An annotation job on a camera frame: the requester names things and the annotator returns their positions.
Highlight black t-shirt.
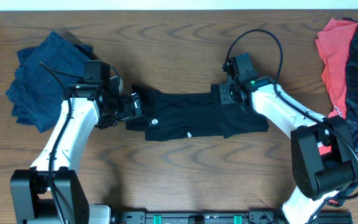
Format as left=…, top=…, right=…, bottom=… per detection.
left=126, top=84, right=269, bottom=141

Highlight red t-shirt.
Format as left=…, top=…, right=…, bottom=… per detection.
left=314, top=17, right=358, bottom=156

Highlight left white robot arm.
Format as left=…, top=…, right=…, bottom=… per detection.
left=10, top=84, right=142, bottom=223

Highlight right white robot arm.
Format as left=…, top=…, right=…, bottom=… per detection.
left=218, top=76, right=358, bottom=223

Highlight folded navy blue garment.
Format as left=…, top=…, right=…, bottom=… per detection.
left=6, top=31, right=93, bottom=133

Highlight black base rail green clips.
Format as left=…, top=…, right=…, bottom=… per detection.
left=112, top=203, right=352, bottom=224

